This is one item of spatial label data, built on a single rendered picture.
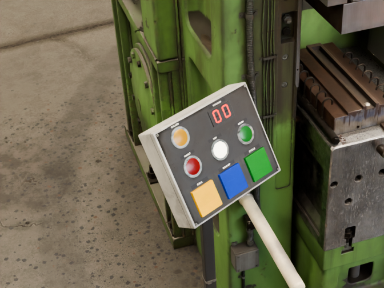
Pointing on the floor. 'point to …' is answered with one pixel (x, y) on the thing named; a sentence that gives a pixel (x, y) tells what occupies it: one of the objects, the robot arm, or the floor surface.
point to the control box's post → (208, 252)
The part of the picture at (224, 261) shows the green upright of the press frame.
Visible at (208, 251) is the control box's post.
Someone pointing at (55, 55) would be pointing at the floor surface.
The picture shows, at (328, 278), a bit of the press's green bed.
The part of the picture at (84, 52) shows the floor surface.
